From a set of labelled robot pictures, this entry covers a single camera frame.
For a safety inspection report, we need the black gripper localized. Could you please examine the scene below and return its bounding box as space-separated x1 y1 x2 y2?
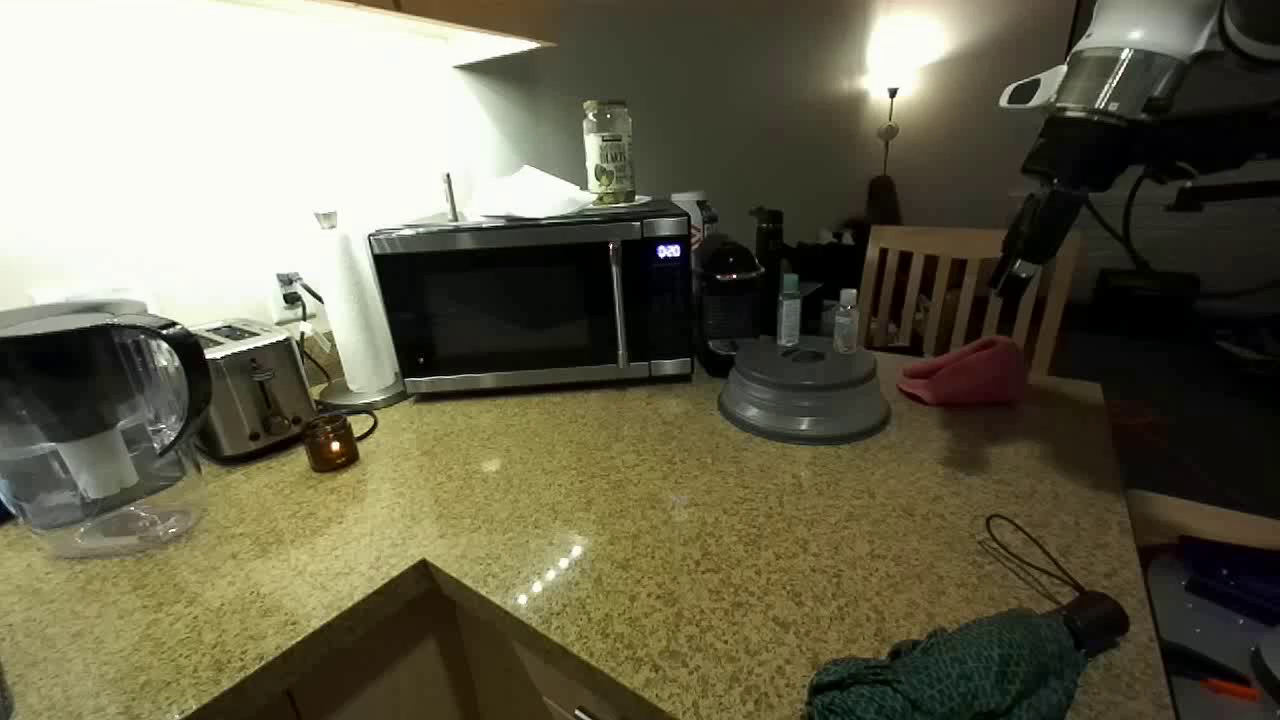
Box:
994 111 1152 305

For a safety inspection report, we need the tall black bottle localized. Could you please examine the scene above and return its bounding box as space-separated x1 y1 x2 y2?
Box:
750 206 791 338

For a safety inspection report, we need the wooden slatted chair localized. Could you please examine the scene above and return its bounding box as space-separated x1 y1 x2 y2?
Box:
855 222 1089 379

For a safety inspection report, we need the pink folded towel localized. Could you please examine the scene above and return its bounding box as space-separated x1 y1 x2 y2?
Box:
895 334 1031 411

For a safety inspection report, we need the grey vented microwave plate cover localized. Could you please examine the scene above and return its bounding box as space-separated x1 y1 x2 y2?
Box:
718 334 895 448

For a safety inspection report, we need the black coffee machine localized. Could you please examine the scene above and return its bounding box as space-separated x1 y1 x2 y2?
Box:
694 232 772 379

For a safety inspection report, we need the grey tool tray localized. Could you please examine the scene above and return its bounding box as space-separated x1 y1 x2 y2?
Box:
1142 534 1280 720

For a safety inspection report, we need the green folded umbrella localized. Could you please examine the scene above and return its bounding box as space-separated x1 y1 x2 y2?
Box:
802 512 1135 720

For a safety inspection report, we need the glass jar with label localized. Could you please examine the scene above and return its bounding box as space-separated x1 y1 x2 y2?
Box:
581 97 641 208

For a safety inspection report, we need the white crumpled paper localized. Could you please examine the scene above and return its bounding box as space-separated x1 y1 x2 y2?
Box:
455 159 597 224

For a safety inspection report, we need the black steel microwave oven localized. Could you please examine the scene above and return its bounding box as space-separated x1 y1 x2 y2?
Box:
369 202 695 402

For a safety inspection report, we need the white paper towel roll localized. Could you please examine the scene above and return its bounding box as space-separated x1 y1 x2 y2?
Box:
314 208 407 411

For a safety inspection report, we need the small amber glass mug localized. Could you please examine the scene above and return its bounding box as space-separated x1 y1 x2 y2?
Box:
302 406 385 477

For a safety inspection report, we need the brown cardboard box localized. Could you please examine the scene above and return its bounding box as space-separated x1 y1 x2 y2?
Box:
185 555 676 720

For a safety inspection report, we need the silver toaster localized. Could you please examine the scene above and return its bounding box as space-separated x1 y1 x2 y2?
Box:
196 316 320 466

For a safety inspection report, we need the clear water filter pitcher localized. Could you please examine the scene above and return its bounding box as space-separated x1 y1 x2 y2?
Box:
0 296 215 559

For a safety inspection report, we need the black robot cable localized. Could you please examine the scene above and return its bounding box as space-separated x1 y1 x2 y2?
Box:
1081 163 1280 305

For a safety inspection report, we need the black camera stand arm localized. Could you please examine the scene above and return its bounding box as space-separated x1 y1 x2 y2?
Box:
1170 175 1280 218

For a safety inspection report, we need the wall outlet with plug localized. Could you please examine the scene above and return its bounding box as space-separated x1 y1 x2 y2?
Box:
274 270 330 326

